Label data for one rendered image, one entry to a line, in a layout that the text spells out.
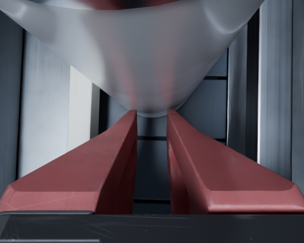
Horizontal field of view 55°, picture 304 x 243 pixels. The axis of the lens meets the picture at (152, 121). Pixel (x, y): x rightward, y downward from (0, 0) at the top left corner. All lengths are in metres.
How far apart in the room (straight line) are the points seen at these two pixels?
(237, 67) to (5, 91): 0.16
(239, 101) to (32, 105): 0.16
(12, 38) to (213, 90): 0.15
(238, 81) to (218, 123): 0.03
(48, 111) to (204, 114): 0.13
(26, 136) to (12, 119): 0.02
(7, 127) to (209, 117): 0.15
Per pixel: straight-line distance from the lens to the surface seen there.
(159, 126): 0.18
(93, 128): 0.15
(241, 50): 0.20
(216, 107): 0.18
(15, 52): 0.25
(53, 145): 0.24
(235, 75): 0.19
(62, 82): 0.25
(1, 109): 0.23
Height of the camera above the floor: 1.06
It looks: 87 degrees down
